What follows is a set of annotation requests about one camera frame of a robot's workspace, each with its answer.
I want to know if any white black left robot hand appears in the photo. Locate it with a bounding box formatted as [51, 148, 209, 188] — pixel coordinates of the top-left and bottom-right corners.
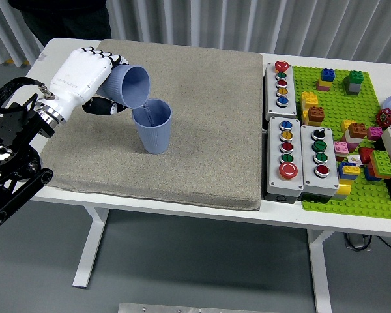
[40, 47, 133, 120]

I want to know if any blue ribbed plastic cup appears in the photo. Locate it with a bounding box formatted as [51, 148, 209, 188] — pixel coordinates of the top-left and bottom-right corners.
[131, 98, 173, 155]
[99, 64, 151, 110]

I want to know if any person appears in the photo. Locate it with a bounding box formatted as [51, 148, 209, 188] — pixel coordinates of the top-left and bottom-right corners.
[8, 0, 113, 48]

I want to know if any grey-brown cushion mat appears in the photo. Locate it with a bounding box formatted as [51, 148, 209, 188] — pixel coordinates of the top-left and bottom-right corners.
[44, 38, 264, 212]

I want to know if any white table leg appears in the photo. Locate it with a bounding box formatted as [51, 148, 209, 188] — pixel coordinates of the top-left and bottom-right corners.
[72, 205, 111, 290]
[306, 228, 333, 313]

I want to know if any five-button box, large red button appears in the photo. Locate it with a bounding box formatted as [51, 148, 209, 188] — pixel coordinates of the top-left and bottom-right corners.
[266, 116, 305, 205]

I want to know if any five-button box, black base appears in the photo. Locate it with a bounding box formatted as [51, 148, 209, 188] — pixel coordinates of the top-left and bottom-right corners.
[264, 60, 298, 121]

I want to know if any brown-orange brick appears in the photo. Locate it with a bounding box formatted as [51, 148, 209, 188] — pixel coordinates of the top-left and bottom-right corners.
[307, 106, 325, 127]

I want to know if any blue yellow pink brick stack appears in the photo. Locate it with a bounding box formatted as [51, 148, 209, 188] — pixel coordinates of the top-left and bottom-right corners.
[315, 68, 336, 92]

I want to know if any grey metal plate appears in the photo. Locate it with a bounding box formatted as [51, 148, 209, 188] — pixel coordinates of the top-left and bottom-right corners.
[117, 302, 258, 313]

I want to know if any green studded baseplate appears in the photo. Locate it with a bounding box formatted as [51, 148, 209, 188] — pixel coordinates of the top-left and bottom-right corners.
[291, 65, 391, 220]

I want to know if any green grey brick stack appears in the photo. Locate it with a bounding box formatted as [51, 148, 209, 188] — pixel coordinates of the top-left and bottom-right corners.
[343, 70, 365, 96]

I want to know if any orange yellow white brick stack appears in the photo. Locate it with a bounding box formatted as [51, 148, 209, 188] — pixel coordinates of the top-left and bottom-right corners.
[341, 119, 368, 153]

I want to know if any blue yellow brick pile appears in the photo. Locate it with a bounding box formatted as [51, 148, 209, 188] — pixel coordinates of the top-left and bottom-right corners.
[337, 162, 361, 181]

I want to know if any yellow cylinder brick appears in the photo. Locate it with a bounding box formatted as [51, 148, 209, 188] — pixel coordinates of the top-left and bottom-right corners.
[331, 179, 352, 200]

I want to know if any red brick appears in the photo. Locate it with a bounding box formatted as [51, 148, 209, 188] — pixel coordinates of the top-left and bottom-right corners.
[358, 147, 375, 164]

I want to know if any magenta brick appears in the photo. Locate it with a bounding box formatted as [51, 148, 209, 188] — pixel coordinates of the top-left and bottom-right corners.
[366, 126, 383, 141]

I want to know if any red valve handwheel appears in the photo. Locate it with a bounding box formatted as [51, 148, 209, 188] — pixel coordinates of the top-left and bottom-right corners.
[376, 108, 391, 128]

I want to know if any green orange brick stack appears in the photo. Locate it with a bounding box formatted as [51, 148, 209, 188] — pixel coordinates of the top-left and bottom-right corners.
[364, 149, 391, 182]

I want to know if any grey floor socket box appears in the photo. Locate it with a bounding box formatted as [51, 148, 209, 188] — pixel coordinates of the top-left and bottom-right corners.
[343, 231, 372, 251]

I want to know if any button box with selector switch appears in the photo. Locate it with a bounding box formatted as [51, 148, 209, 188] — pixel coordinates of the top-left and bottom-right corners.
[300, 125, 340, 198]

